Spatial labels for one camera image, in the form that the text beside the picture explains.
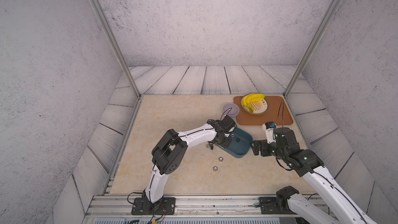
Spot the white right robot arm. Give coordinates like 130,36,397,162
251,122,374,224

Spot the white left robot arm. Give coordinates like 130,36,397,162
142,116,236,209

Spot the teal plastic storage box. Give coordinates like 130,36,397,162
217,127,254,158

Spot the lilac grey bowl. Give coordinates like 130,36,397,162
222,103,240,118

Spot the brown plastic tray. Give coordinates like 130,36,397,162
233,96,294,126

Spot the patterned ceramic plate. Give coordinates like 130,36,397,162
241,99,268,115

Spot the yellow banana bunch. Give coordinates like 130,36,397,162
241,93,265,112

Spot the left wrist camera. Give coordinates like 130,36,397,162
220,115,236,133

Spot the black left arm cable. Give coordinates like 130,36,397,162
126,191,147,206

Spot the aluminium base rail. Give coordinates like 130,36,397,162
83,194,300,224

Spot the aluminium frame post right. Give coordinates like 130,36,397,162
283,0,342,99

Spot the aluminium frame post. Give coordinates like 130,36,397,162
89,0,141,99
283,0,342,99

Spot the aluminium frame post left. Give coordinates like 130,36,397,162
89,0,141,99

